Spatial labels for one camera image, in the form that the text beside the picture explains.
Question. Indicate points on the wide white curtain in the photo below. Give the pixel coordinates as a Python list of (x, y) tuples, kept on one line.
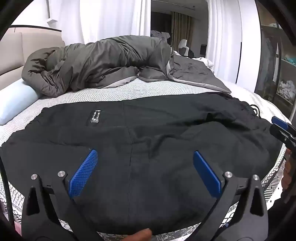
[(104, 18)]

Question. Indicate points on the grey duvet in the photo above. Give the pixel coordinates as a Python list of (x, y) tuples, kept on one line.
[(104, 58)]

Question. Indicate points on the light blue pillow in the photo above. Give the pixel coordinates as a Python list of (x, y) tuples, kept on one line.
[(13, 102)]

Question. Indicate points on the person's right hand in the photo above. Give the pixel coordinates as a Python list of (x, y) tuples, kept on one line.
[(288, 173)]

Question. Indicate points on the black pants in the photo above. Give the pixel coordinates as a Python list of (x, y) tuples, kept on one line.
[(138, 139)]

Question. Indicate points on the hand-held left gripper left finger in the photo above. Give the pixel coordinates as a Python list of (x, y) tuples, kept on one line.
[(83, 172)]

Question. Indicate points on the narrow white curtain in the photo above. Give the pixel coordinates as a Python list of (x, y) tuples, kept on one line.
[(222, 27)]

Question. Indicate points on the brown curtain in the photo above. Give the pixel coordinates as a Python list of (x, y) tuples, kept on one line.
[(181, 30)]

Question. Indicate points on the beige padded headboard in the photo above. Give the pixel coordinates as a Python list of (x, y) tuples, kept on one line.
[(11, 51)]

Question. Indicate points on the person's left hand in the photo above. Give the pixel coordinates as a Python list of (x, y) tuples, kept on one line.
[(141, 235)]

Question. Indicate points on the pile of pale clothes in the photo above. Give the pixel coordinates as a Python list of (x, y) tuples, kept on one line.
[(286, 89)]

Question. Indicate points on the white chair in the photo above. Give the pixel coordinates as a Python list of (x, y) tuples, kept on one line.
[(183, 46)]

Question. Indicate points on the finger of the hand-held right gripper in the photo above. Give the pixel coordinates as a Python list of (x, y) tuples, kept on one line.
[(283, 134), (279, 122)]

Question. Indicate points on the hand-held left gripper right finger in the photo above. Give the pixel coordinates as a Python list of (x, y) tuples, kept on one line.
[(207, 177)]

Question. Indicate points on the dark open wardrobe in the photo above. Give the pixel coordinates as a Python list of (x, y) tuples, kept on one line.
[(275, 58)]

